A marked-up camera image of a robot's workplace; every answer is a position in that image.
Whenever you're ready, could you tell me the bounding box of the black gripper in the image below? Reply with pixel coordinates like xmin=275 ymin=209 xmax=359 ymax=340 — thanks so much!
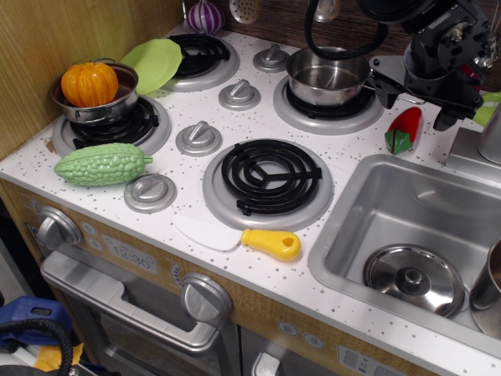
xmin=369 ymin=23 xmax=494 ymax=132

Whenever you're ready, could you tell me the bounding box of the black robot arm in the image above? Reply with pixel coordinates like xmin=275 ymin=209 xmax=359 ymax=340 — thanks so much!
xmin=358 ymin=1 xmax=498 ymax=132

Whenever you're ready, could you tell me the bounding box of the red toy pepper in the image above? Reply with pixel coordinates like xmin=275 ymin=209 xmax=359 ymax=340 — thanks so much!
xmin=384 ymin=107 xmax=422 ymax=155

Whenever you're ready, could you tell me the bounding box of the steel pot on back burner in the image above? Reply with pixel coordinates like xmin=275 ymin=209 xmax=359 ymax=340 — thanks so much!
xmin=286 ymin=49 xmax=370 ymax=107

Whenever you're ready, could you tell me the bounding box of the steel pot lid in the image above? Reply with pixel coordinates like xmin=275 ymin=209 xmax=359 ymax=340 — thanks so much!
xmin=362 ymin=244 xmax=466 ymax=318

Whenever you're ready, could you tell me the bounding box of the light green toy vegetable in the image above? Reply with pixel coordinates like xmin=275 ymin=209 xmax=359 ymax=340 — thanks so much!
xmin=473 ymin=92 xmax=501 ymax=127

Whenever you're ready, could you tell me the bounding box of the silver faucet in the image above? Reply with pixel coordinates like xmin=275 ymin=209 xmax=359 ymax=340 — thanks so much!
xmin=445 ymin=105 xmax=500 ymax=183

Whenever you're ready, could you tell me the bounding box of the back right black burner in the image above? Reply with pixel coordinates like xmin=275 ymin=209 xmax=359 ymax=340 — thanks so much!
xmin=273 ymin=78 xmax=384 ymax=136

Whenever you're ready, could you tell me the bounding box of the black burner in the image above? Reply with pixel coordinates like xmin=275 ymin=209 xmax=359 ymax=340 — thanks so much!
xmin=161 ymin=34 xmax=240 ymax=92
xmin=52 ymin=96 xmax=171 ymax=157
xmin=202 ymin=139 xmax=334 ymax=231
xmin=273 ymin=78 xmax=384 ymax=136

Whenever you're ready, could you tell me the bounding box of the silver sink basin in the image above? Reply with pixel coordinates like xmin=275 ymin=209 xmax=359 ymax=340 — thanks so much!
xmin=308 ymin=155 xmax=500 ymax=356

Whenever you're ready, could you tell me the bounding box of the hanging steel ladle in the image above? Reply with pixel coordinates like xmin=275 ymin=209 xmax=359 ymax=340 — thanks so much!
xmin=314 ymin=0 xmax=341 ymax=24

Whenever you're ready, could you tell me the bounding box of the silver stove knob back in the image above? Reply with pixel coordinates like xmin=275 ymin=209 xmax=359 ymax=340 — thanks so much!
xmin=253 ymin=44 xmax=290 ymax=73

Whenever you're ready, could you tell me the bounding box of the silver stove knob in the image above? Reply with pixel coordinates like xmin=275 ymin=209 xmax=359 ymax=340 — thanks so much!
xmin=124 ymin=174 xmax=177 ymax=214
xmin=175 ymin=121 xmax=222 ymax=157
xmin=253 ymin=44 xmax=290 ymax=73
xmin=218 ymin=79 xmax=261 ymax=111

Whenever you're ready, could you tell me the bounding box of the front right black burner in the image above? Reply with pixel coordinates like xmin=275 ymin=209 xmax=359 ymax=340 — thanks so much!
xmin=202 ymin=139 xmax=334 ymax=231

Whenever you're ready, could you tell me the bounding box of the hanging slotted spoon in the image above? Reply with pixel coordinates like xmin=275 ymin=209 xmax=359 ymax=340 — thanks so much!
xmin=229 ymin=0 xmax=262 ymax=25

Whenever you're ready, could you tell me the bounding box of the steel cup in sink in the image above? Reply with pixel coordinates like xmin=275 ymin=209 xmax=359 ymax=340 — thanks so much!
xmin=469 ymin=240 xmax=500 ymax=339

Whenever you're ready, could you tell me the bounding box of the back left black burner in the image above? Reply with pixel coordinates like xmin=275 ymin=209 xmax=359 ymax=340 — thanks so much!
xmin=161 ymin=34 xmax=240 ymax=92

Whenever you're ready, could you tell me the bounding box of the purple striped toy onion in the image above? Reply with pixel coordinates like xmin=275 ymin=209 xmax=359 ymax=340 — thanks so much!
xmin=186 ymin=0 xmax=225 ymax=35

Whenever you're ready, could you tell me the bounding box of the green plastic plate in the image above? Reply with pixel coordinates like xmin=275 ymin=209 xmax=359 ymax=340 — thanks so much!
xmin=121 ymin=38 xmax=182 ymax=95

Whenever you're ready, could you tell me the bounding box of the front left black burner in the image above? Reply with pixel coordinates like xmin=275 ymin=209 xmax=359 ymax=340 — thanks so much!
xmin=52 ymin=96 xmax=171 ymax=157

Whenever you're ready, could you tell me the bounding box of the silver stove knob front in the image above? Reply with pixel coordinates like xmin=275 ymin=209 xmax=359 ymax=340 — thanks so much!
xmin=124 ymin=174 xmax=177 ymax=214

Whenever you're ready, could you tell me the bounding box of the silver oven dial right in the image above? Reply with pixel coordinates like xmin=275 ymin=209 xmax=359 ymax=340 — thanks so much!
xmin=180 ymin=272 xmax=233 ymax=323

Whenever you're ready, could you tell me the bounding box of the silver oven dial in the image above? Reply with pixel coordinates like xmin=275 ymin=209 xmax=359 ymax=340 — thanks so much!
xmin=180 ymin=272 xmax=233 ymax=323
xmin=37 ymin=206 xmax=82 ymax=251

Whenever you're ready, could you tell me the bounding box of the green toy bitter gourd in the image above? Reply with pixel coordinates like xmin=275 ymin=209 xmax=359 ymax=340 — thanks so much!
xmin=53 ymin=143 xmax=153 ymax=186

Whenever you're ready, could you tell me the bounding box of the orange toy pumpkin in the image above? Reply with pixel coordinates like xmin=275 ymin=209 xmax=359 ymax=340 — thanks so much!
xmin=60 ymin=62 xmax=118 ymax=108

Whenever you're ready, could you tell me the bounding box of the silver oven dial left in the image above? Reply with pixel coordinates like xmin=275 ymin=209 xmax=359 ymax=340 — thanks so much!
xmin=37 ymin=206 xmax=82 ymax=251

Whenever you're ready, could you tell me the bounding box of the blue clamp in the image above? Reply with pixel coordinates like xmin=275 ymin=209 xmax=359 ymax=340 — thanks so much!
xmin=1 ymin=296 xmax=73 ymax=347

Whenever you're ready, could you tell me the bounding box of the black braided cable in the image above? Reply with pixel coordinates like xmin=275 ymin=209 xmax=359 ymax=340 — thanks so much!
xmin=304 ymin=0 xmax=389 ymax=60

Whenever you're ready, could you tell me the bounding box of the white knife yellow handle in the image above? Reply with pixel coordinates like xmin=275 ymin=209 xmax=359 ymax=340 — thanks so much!
xmin=171 ymin=215 xmax=301 ymax=262

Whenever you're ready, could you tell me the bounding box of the steel pot with handles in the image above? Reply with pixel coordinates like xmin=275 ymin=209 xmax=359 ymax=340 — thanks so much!
xmin=51 ymin=61 xmax=139 ymax=125

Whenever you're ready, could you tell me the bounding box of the silver oven door handle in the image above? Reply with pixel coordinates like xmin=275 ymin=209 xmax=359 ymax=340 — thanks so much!
xmin=40 ymin=250 xmax=220 ymax=352

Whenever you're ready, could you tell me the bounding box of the black cable lower left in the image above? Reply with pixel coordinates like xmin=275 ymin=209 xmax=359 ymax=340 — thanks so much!
xmin=0 ymin=317 xmax=75 ymax=376

